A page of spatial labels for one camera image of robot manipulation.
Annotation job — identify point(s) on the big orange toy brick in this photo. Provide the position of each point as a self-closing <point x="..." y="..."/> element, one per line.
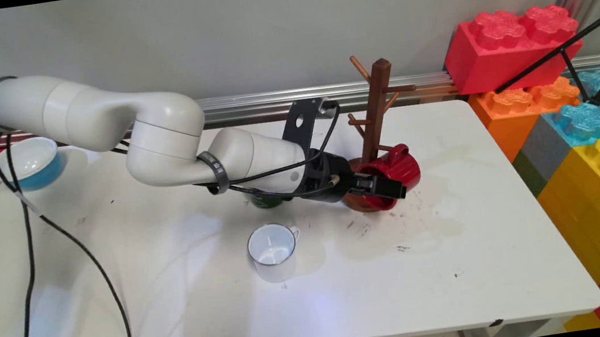
<point x="511" y="114"/>

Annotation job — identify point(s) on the small silver wrist camera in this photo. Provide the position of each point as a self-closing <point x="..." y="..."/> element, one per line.
<point x="329" y="109"/>

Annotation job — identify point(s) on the white enamel mug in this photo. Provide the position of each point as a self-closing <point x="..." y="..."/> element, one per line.
<point x="272" y="246"/>

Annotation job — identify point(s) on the blue cup with white inside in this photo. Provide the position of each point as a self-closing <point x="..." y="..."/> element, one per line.
<point x="36" y="163"/>

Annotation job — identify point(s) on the black tape piece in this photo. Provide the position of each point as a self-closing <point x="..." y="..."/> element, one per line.
<point x="496" y="323"/>

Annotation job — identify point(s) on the brown wooden mug tree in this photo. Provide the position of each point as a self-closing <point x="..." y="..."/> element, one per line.
<point x="377" y="101"/>

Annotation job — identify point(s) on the red ceramic mug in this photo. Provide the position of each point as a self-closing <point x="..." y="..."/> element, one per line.
<point x="400" y="167"/>

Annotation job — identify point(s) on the big dark green toy brick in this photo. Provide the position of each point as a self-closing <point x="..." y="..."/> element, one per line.
<point x="530" y="174"/>

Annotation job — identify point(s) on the big red toy brick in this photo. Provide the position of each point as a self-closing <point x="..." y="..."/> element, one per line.
<point x="497" y="52"/>

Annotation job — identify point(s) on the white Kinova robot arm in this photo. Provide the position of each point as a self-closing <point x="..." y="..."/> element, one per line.
<point x="98" y="113"/>

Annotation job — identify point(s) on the big light blue toy brick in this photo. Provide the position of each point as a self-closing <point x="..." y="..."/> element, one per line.
<point x="586" y="122"/>

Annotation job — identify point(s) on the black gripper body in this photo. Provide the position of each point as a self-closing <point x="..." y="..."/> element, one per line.
<point x="327" y="179"/>

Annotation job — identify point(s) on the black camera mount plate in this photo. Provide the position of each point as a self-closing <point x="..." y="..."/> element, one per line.
<point x="300" y="125"/>

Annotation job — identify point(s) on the aluminium rail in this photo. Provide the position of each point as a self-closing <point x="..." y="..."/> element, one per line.
<point x="246" y="106"/>

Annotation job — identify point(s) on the dark green enamel mug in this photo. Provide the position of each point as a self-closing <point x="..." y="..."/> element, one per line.
<point x="265" y="200"/>

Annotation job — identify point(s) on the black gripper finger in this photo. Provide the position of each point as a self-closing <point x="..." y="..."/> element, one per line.
<point x="388" y="190"/>
<point x="364" y="179"/>

